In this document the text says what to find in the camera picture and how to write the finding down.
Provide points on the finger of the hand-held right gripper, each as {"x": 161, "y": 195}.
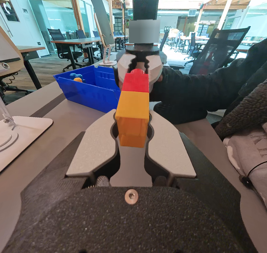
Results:
{"x": 155, "y": 69}
{"x": 123, "y": 65}

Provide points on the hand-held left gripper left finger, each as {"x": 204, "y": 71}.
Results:
{"x": 93, "y": 150}

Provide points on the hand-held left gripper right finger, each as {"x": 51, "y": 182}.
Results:
{"x": 169, "y": 150}

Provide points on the red one-stud block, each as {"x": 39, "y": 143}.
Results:
{"x": 135, "y": 82}

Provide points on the yellow two-stud block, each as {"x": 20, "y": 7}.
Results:
{"x": 133, "y": 109}

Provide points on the blue plastic bin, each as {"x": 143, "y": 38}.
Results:
{"x": 87, "y": 94}

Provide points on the heap of joined coloured blocks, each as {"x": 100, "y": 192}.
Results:
{"x": 73, "y": 76}

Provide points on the black chair armrest pad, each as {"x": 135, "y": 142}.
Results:
{"x": 179, "y": 115}

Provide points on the document stand with dark back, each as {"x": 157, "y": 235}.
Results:
{"x": 100, "y": 11}

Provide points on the rows of office desks and chairs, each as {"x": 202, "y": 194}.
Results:
{"x": 193, "y": 42}

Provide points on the wooden-top office desk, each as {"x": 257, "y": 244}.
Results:
{"x": 75, "y": 41}
{"x": 31, "y": 48}

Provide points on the grey mesh chair seat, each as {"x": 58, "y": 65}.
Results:
{"x": 214, "y": 117}

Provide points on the black mesh office chair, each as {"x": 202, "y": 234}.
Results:
{"x": 219, "y": 50}

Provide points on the white stand with wooden board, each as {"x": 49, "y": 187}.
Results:
{"x": 31, "y": 127}

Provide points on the person's grey printed sweatshirt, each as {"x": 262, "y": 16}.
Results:
{"x": 250, "y": 153}

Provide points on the person's black fleece-lined jacket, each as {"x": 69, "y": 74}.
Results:
{"x": 246, "y": 111}

